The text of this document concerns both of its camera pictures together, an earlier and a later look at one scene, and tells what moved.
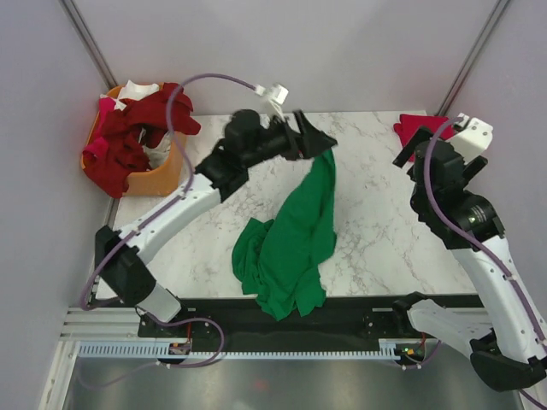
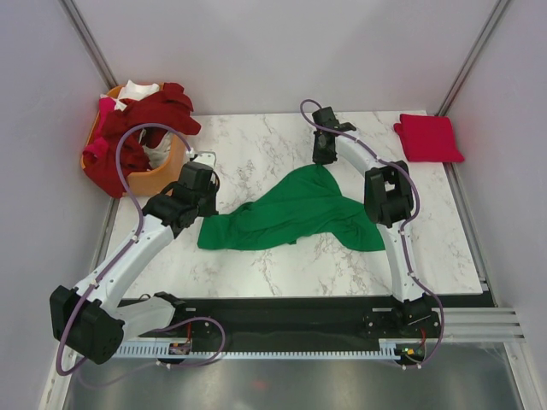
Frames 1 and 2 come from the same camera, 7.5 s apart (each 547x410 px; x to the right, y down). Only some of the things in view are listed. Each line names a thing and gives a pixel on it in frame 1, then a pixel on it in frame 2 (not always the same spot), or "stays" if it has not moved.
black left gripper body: [278, 140] → [207, 202]
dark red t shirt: [136, 127] stays
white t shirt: [132, 90] stays
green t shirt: [280, 260] → [310, 202]
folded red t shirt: [408, 124] stays
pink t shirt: [100, 145] stays
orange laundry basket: [162, 179] stays
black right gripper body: [409, 172] → [321, 155]
